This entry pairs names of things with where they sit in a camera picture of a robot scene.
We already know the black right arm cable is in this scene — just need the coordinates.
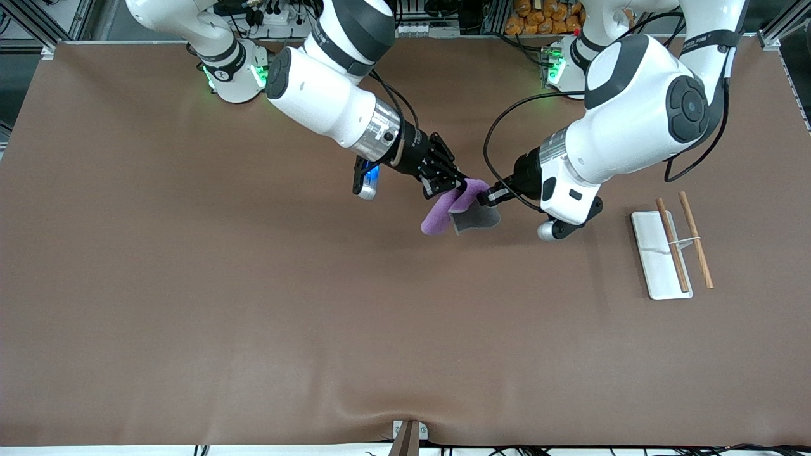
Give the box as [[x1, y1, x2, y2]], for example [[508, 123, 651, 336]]
[[369, 68, 423, 137]]

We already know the white connector block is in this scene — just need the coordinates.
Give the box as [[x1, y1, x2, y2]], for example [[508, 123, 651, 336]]
[[397, 22, 461, 39]]

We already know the white power strip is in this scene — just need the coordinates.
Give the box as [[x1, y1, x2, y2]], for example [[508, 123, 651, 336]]
[[248, 0, 319, 39]]

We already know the white rack with wooden rods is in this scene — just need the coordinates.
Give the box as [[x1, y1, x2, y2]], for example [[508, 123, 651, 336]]
[[631, 191, 715, 300]]

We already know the aluminium frame post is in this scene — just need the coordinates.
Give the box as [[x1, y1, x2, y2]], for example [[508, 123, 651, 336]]
[[0, 0, 97, 61], [757, 0, 811, 53]]

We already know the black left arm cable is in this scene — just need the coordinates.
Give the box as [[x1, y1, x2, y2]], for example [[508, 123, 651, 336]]
[[483, 11, 736, 213]]

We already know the bag of orange items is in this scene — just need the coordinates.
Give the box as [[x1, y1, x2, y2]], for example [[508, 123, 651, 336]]
[[504, 0, 587, 36]]

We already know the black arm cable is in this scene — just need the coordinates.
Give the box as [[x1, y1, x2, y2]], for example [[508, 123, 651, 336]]
[[483, 11, 736, 213], [369, 68, 423, 137]]

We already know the grey metal table bracket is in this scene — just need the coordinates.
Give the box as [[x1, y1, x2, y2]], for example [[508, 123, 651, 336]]
[[388, 419, 429, 456]]

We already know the purple and grey towel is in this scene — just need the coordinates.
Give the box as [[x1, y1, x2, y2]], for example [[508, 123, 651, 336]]
[[421, 178, 502, 237]]

